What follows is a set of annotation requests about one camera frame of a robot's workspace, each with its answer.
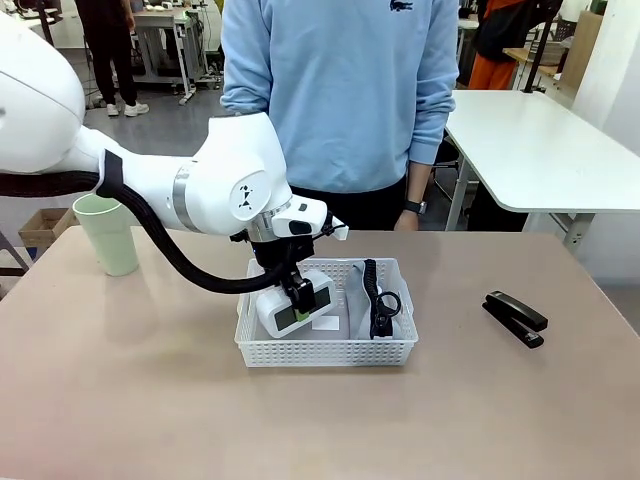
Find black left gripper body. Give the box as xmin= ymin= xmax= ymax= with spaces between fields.
xmin=252 ymin=238 xmax=321 ymax=292

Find white digital clock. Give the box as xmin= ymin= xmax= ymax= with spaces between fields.
xmin=255 ymin=269 xmax=334 ymax=340

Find pale green plastic cup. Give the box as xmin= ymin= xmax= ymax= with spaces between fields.
xmin=72 ymin=194 xmax=142 ymax=278

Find black stapler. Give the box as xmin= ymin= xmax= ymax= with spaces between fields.
xmin=481 ymin=290 xmax=550 ymax=350

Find person's left forearm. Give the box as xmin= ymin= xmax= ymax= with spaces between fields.
xmin=406 ymin=160 xmax=432 ymax=205

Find white perforated plastic basket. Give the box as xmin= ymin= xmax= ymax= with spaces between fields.
xmin=233 ymin=257 xmax=420 ymax=369

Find person's left hand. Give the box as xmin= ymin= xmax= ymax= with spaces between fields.
xmin=393 ymin=209 xmax=419 ymax=233

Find person's black trousers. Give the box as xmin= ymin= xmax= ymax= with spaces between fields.
xmin=288 ymin=174 xmax=410 ymax=232

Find light blue sweatshirt torso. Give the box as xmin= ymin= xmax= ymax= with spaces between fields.
xmin=219 ymin=0 xmax=461 ymax=195

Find black chair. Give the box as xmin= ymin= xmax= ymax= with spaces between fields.
xmin=431 ymin=133 xmax=462 ymax=202

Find brown cardboard box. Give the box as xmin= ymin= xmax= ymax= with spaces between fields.
xmin=18 ymin=207 xmax=80 ymax=250

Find grey workshop desk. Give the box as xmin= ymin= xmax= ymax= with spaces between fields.
xmin=130 ymin=5 xmax=212 ymax=107

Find bystander in black clothes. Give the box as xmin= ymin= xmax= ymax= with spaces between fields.
xmin=73 ymin=0 xmax=151 ymax=118

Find large white table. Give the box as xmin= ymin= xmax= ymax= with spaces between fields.
xmin=441 ymin=89 xmax=640 ymax=247

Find bystander in orange trousers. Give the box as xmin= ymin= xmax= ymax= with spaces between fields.
xmin=468 ymin=0 xmax=551 ymax=92

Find wooden desk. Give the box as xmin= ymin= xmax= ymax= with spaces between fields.
xmin=502 ymin=42 xmax=572 ymax=92

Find black vertical pole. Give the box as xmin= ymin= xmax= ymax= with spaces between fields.
xmin=521 ymin=0 xmax=559 ymax=96

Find tan wooden board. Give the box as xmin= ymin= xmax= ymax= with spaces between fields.
xmin=558 ymin=9 xmax=607 ymax=87

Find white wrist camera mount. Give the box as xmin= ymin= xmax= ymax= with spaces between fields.
xmin=319 ymin=212 xmax=350 ymax=242

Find black coiled cable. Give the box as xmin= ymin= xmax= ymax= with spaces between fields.
xmin=361 ymin=258 xmax=404 ymax=341

